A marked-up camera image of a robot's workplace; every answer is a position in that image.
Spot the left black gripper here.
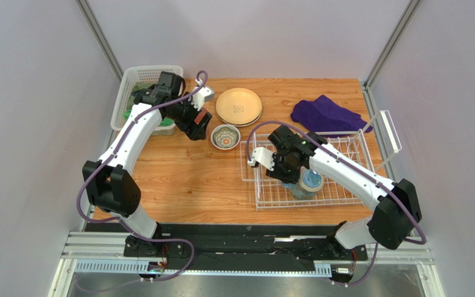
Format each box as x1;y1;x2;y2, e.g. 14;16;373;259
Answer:
166;93;212;141

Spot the blue glass mug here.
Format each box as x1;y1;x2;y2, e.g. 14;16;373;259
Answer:
281;167;324;200

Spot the white patterned small bowl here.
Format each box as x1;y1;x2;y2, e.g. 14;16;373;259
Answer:
210;124;241;150

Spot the white plate green red rim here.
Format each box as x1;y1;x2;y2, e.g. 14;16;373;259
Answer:
218;115;261;127

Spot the yellow bear plate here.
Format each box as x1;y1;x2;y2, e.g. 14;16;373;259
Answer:
215;88;263;124

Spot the pink cup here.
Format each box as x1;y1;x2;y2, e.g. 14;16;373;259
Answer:
194;108;207;126

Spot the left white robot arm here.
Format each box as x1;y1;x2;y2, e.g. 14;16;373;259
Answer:
77;71;214;256

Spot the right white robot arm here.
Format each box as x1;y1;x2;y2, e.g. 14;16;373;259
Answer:
266;125;422;250

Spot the bright green cloth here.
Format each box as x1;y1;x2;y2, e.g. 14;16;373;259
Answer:
123;108;174;127

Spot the olive green cloth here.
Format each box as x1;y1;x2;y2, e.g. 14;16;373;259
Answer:
129;82;152;104

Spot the purple cloth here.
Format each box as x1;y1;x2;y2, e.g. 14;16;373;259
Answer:
290;95;367;132

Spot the white plastic basket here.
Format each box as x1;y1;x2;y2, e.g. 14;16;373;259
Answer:
110;65;184;131

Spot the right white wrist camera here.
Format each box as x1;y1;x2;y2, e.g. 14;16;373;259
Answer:
247;147;275;171

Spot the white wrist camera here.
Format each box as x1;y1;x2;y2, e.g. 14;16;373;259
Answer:
247;147;275;171
190;79;215;111

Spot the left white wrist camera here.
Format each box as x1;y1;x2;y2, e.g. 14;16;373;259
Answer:
190;79;215;111

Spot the white wire dish rack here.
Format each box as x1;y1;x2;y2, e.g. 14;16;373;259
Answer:
239;131;376;212

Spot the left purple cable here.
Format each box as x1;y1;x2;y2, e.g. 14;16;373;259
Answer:
72;70;210;289

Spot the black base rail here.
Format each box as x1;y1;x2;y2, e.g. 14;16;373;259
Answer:
85;222;387;275

